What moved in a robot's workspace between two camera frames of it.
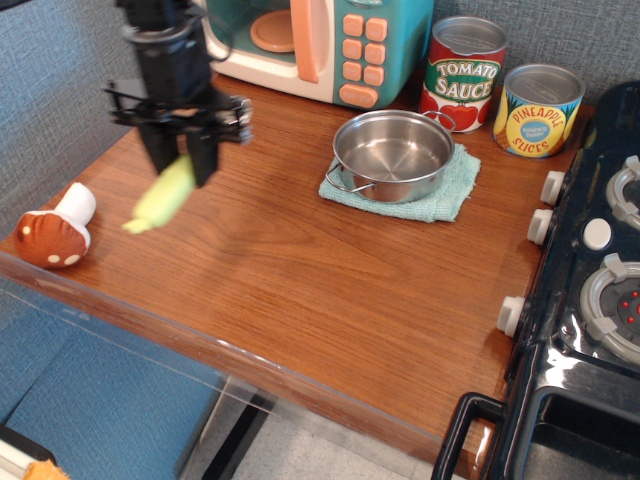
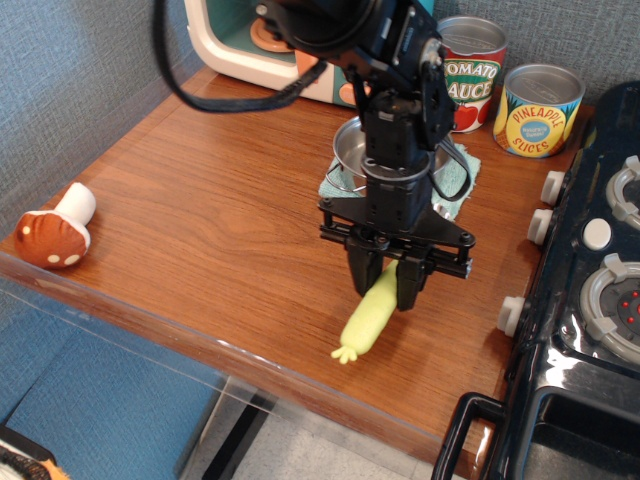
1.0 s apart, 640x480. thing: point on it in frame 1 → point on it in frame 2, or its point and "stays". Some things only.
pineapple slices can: [537, 110] stays
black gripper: [174, 90] → [396, 215]
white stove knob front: [509, 314] stays
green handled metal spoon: [165, 197] → [370, 316]
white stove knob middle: [539, 225] stays
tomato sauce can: [463, 65] stays
